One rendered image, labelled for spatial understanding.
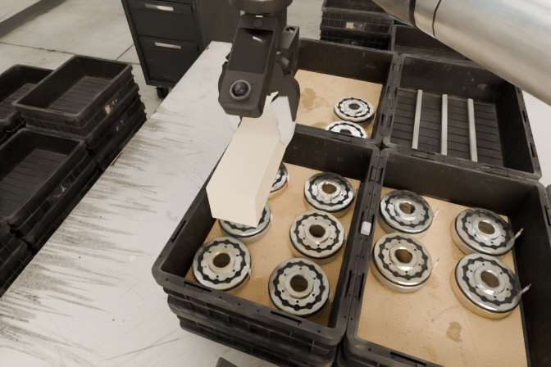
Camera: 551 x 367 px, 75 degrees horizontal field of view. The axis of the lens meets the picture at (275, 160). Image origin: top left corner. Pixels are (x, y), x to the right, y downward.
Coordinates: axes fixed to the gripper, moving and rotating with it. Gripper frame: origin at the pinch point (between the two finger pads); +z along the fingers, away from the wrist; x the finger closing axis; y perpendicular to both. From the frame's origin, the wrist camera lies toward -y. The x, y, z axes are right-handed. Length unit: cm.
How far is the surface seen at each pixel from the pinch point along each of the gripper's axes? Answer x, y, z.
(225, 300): 0.3, -17.6, 16.0
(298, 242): -7.1, -1.1, 23.1
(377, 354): -21.2, -19.0, 16.0
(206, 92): 39, 59, 39
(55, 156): 104, 41, 71
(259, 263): -0.8, -5.7, 25.9
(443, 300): -33.2, -3.9, 26.0
